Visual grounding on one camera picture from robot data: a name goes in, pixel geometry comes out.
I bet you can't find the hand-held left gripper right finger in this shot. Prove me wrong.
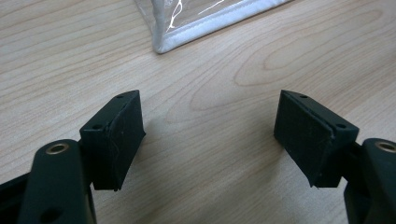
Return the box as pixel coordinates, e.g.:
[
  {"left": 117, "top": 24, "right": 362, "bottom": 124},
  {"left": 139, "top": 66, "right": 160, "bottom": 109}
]
[{"left": 273, "top": 89, "right": 360, "bottom": 189}]

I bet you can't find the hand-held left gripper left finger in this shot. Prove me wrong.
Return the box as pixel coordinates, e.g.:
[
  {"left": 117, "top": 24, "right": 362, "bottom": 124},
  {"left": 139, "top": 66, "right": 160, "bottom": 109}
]
[{"left": 78, "top": 90, "right": 147, "bottom": 192}]

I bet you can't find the clear plastic bag white trim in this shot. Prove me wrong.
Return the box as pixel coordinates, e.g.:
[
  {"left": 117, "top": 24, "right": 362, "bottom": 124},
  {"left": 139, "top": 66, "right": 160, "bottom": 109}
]
[{"left": 134, "top": 0, "right": 292, "bottom": 55}]

